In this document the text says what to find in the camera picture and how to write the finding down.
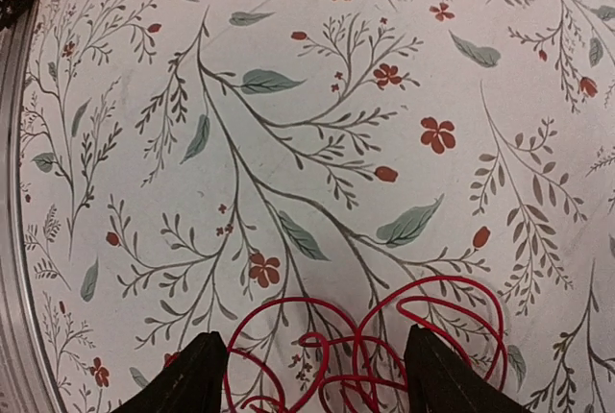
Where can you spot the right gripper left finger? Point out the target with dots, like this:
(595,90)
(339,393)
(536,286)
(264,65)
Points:
(191,383)

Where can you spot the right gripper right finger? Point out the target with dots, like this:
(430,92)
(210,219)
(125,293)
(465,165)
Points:
(439,381)

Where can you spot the floral table mat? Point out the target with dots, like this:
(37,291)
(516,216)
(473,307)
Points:
(230,165)

